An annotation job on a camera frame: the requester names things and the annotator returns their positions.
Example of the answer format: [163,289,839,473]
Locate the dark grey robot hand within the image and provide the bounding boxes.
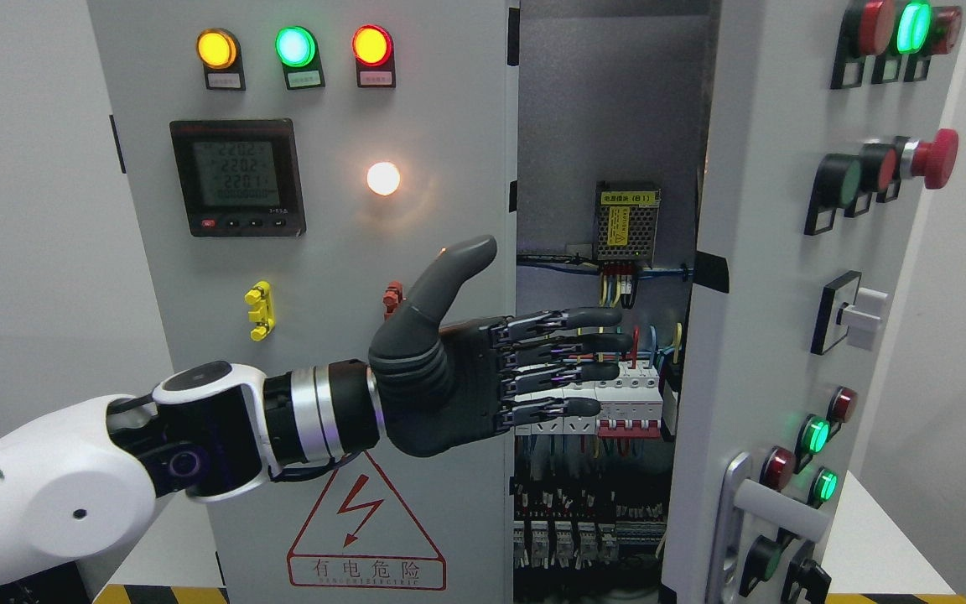
[368,236,633,456]

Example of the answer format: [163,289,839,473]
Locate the grey cabinet door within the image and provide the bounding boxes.
[89,1,518,603]
[661,1,966,603]

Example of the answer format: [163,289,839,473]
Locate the white socket modules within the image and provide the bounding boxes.
[514,416,598,436]

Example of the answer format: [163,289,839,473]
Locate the red electric hazard sticker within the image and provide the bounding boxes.
[285,452,446,591]

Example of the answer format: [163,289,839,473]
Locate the relay terminal row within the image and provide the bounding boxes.
[509,477,668,570]

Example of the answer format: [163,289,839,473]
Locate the white glowing indicator light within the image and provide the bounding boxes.
[366,161,402,196]

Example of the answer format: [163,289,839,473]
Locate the metal mesh power supply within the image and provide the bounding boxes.
[594,180,661,265]

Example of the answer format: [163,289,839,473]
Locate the black digital power meter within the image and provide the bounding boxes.
[169,118,306,237]

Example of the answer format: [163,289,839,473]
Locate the red indicator light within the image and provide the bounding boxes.
[351,23,392,68]

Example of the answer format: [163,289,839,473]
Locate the green indicator light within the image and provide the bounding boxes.
[275,26,318,68]

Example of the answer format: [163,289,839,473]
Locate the yellow indicator light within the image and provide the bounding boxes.
[195,28,239,71]

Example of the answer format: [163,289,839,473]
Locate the red emergency stop button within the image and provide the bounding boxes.
[894,128,961,189]

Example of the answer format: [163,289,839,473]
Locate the red-handled white circuit breaker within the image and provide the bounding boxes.
[594,361,663,440]

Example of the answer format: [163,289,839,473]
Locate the silver door handle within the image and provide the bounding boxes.
[704,451,832,603]

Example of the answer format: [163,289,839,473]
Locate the white rotary switch right door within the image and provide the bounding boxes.
[810,271,891,356]

